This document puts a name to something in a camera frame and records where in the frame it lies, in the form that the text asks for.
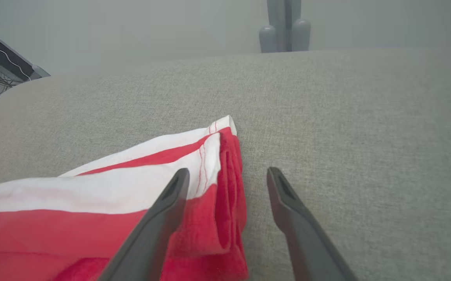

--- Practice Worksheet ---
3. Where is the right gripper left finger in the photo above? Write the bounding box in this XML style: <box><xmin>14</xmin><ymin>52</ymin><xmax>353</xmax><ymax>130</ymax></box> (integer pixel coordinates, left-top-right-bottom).
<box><xmin>97</xmin><ymin>168</ymin><xmax>190</xmax><ymax>281</ymax></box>

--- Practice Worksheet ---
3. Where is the grey partition post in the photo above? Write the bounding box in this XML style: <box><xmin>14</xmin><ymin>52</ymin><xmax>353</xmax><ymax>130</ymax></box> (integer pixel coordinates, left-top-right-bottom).
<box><xmin>266</xmin><ymin>0</ymin><xmax>302</xmax><ymax>52</ymax></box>

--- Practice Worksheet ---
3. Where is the grey cylinder post cap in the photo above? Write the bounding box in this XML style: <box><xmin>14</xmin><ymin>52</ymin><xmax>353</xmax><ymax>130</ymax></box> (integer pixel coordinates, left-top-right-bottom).
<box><xmin>259</xmin><ymin>25</ymin><xmax>277</xmax><ymax>53</ymax></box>
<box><xmin>291</xmin><ymin>19</ymin><xmax>311</xmax><ymax>52</ymax></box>

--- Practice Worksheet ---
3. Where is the grey fabric sofa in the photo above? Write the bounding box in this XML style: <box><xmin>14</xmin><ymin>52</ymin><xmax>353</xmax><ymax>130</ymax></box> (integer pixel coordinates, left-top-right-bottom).
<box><xmin>0</xmin><ymin>48</ymin><xmax>451</xmax><ymax>281</ymax></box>

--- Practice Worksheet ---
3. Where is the thin white cable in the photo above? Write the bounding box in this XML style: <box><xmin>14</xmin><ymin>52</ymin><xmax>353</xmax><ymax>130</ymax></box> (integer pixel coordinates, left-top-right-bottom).
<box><xmin>0</xmin><ymin>38</ymin><xmax>32</xmax><ymax>81</ymax></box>

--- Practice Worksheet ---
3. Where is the red shorts white trim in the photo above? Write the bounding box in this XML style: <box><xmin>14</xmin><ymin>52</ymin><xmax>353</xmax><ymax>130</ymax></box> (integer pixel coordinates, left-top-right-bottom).
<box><xmin>0</xmin><ymin>115</ymin><xmax>249</xmax><ymax>281</ymax></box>

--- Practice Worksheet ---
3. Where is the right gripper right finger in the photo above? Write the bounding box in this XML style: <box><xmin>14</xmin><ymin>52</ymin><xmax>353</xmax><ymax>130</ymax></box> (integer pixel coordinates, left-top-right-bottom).
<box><xmin>266</xmin><ymin>167</ymin><xmax>359</xmax><ymax>281</ymax></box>

